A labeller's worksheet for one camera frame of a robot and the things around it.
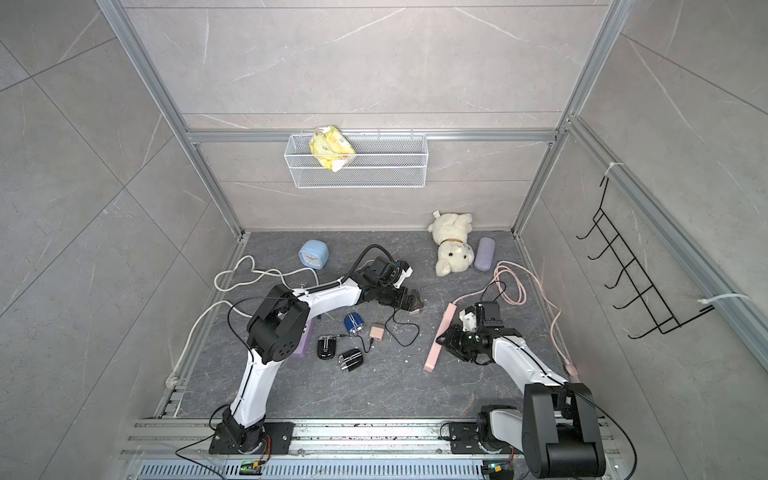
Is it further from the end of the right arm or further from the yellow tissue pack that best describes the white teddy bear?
the yellow tissue pack

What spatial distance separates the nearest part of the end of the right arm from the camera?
65 centimetres

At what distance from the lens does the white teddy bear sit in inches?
41.5

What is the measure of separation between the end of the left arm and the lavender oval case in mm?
332

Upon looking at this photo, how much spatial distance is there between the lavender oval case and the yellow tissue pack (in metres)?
0.59

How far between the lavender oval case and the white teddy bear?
0.09ft

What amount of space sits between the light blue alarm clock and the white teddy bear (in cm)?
42

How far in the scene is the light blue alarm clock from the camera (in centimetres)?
105

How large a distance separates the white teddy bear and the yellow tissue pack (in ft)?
1.45

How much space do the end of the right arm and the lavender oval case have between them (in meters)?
0.33

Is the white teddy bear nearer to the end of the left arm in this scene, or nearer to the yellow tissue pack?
the end of the left arm

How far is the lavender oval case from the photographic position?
109 cm

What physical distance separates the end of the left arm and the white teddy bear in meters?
0.22

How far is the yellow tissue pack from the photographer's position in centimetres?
87
